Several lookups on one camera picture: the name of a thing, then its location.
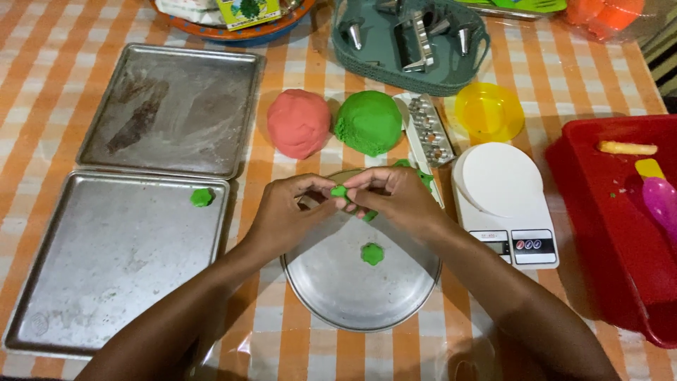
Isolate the square scratched metal tray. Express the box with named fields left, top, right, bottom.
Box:
left=2, top=170, right=231, bottom=361

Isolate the blue and orange bowl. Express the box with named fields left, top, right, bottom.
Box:
left=149, top=0, right=317, bottom=42

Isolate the yellow plastic bowl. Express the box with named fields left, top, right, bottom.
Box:
left=454, top=82, right=526, bottom=144

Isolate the pink plastic spoon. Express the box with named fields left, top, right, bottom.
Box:
left=641, top=176, right=677, bottom=245

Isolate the orange plastic container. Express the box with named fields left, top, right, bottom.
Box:
left=562, top=0, right=647, bottom=42

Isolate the white box of metal cutters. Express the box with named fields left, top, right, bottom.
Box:
left=394, top=92, right=457, bottom=208

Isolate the person's right hand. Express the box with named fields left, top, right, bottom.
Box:
left=336, top=166, right=448, bottom=240

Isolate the green plastic lid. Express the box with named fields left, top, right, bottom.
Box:
left=454, top=0, right=568, bottom=15

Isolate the green woven basket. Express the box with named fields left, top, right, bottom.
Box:
left=331, top=0, right=492, bottom=98

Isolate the white packet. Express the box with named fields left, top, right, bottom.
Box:
left=154, top=0, right=226, bottom=26

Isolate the red plastic tray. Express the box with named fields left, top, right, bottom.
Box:
left=544, top=114, right=677, bottom=350

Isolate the round metal plate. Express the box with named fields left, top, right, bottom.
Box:
left=280, top=168, right=443, bottom=333

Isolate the white kitchen scale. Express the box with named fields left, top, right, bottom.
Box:
left=451, top=141, right=561, bottom=271

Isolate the orange dough stick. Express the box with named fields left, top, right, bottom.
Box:
left=598, top=140, right=659, bottom=157

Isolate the pink dough ball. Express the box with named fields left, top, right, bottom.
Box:
left=267, top=88, right=333, bottom=161

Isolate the person's left hand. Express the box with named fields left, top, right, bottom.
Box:
left=248, top=174, right=340, bottom=260

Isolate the orange checkered tablecloth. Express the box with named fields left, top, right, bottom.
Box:
left=0, top=0, right=677, bottom=381

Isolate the yellow and green carton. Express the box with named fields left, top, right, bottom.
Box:
left=215, top=0, right=283, bottom=31

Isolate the square floured metal tray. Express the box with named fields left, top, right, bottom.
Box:
left=75, top=43, right=264, bottom=180

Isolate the green dough ball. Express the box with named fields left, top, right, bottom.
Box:
left=334, top=90, right=404, bottom=158

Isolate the yellow-handled utensil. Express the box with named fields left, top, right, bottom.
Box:
left=634, top=158, right=666, bottom=181

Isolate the green dough lump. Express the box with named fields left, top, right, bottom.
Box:
left=394, top=158, right=435, bottom=193

